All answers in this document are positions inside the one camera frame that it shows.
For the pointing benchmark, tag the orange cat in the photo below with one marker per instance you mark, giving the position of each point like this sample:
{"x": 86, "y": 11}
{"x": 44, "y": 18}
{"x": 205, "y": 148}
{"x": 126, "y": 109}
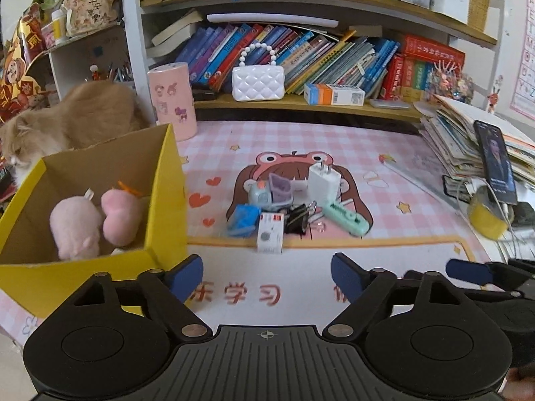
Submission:
{"x": 83, "y": 117}

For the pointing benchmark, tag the white pen container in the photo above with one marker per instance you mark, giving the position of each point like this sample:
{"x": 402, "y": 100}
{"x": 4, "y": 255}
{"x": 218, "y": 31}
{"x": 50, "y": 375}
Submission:
{"x": 450, "y": 2}

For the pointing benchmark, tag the deer wall sticker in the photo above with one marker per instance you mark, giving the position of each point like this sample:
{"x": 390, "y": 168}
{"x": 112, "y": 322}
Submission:
{"x": 494, "y": 94}

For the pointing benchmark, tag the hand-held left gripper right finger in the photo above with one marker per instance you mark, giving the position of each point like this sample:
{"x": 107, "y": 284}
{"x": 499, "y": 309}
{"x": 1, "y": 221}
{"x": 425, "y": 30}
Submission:
{"x": 347, "y": 275}

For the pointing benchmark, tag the white charger plug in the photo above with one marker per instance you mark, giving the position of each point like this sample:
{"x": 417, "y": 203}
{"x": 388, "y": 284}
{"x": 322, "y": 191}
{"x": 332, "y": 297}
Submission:
{"x": 322, "y": 183}

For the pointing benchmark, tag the lilac small container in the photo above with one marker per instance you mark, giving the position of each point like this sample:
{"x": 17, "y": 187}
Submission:
{"x": 280, "y": 188}

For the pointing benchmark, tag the row of colourful books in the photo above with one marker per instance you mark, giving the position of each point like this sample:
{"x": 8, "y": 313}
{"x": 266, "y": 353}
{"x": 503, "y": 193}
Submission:
{"x": 301, "y": 56}

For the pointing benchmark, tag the clear plastic ruler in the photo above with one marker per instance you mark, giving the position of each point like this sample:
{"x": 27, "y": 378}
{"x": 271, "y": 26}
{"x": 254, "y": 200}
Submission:
{"x": 422, "y": 183}

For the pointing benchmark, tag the pink cylinder container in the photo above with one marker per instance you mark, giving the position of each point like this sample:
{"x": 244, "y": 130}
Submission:
{"x": 173, "y": 100}

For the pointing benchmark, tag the yellow cardboard box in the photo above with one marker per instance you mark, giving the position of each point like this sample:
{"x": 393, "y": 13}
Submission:
{"x": 41, "y": 286}

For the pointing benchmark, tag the cup of pencils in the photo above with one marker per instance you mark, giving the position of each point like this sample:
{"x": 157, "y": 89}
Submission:
{"x": 115, "y": 74}

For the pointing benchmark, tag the yellow tape roll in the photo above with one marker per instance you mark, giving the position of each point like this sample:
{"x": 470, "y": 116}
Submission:
{"x": 487, "y": 221}

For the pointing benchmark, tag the large pink plush pig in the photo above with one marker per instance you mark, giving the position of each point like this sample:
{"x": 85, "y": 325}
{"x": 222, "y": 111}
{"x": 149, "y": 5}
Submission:
{"x": 73, "y": 225}

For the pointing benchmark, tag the small pink plush toy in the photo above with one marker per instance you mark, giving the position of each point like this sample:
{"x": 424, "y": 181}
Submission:
{"x": 121, "y": 215}

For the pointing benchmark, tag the orange blue white carton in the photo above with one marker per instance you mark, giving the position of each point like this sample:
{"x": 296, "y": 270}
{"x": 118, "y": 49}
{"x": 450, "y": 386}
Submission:
{"x": 334, "y": 94}

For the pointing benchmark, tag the dark flat device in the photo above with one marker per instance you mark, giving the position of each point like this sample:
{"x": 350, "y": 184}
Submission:
{"x": 453, "y": 186}

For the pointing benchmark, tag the grey-blue small toy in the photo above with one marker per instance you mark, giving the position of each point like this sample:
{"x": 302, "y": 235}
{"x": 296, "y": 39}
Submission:
{"x": 258, "y": 195}

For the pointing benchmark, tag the stack of pale books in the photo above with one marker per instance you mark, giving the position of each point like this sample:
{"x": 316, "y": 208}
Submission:
{"x": 175, "y": 29}

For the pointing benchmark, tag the black binder clip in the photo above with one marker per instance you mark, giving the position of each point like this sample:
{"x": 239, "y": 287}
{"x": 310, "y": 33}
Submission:
{"x": 297, "y": 219}

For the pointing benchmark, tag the white yellow bottle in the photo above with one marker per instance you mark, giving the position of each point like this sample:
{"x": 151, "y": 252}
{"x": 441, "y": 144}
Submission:
{"x": 59, "y": 27}

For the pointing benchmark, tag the white wooden bookshelf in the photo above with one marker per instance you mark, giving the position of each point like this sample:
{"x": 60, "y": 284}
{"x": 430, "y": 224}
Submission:
{"x": 292, "y": 2}

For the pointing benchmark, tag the stack of papers and booklets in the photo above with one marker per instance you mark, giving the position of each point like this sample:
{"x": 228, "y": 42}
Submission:
{"x": 451, "y": 133}

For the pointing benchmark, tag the sparkly toy crown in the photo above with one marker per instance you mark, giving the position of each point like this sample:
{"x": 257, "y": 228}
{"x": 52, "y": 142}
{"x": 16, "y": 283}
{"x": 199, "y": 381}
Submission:
{"x": 451, "y": 83}

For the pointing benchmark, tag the black smartphone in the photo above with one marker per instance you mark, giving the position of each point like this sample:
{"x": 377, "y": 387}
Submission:
{"x": 497, "y": 163}

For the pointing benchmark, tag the black power bank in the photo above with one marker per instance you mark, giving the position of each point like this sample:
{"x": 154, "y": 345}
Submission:
{"x": 526, "y": 214}

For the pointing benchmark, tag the red gold festive decoration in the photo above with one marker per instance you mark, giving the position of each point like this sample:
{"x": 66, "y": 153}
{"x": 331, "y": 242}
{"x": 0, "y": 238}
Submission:
{"x": 21, "y": 67}

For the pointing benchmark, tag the white flat board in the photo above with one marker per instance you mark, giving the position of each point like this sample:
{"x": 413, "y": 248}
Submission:
{"x": 271, "y": 20}

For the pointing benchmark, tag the bamboo mat roll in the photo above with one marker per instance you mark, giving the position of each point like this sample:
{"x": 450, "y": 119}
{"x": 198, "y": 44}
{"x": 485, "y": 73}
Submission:
{"x": 485, "y": 0}

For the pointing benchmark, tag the beige plush ornament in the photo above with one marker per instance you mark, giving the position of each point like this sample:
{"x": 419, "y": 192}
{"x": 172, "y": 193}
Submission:
{"x": 90, "y": 4}

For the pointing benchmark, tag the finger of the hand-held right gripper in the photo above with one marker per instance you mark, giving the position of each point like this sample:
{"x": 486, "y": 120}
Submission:
{"x": 466, "y": 270}

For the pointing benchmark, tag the white side shelf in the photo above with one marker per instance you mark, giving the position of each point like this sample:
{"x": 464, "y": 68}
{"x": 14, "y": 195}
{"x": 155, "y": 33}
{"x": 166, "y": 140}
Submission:
{"x": 79, "y": 58}

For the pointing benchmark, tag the pink checkered desk mat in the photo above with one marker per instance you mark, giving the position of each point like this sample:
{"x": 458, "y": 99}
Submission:
{"x": 397, "y": 234}

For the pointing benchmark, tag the alphabet wall poster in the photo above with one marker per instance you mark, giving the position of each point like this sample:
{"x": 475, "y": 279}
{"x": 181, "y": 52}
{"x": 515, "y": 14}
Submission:
{"x": 526, "y": 75}

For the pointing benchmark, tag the red boxed dictionary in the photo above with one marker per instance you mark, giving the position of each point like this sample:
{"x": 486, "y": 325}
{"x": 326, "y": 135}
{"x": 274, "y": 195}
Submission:
{"x": 432, "y": 52}

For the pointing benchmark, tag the grey flat case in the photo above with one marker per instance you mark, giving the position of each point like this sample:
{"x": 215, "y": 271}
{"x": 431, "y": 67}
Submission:
{"x": 391, "y": 103}

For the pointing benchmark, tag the green correction tape dispenser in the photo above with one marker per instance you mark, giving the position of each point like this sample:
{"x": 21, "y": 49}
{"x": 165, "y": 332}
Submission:
{"x": 347, "y": 219}

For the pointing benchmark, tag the small white red-label box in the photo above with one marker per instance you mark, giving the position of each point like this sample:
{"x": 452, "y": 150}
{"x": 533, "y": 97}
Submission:
{"x": 270, "y": 234}

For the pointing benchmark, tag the red standing books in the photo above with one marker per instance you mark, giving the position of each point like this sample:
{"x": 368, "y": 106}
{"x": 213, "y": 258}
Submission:
{"x": 403, "y": 79}

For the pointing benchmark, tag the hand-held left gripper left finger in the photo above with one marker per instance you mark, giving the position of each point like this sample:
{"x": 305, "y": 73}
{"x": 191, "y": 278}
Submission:
{"x": 186, "y": 276}

